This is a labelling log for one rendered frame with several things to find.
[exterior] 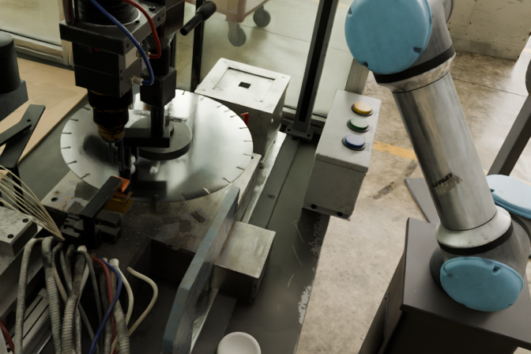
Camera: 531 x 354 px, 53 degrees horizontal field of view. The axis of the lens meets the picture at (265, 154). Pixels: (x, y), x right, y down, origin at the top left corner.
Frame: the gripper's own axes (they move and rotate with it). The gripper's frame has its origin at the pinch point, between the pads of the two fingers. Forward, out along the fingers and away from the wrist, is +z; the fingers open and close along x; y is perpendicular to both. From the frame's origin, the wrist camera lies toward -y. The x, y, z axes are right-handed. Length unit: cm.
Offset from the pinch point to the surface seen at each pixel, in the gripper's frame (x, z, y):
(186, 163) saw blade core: -5.7, 10.0, 12.1
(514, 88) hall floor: 270, 0, 161
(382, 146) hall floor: 181, 28, 67
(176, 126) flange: 0.8, 4.3, 8.7
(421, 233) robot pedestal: 21, 29, 56
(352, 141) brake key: 17.6, 8.4, 40.9
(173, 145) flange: -3.9, 7.2, 9.4
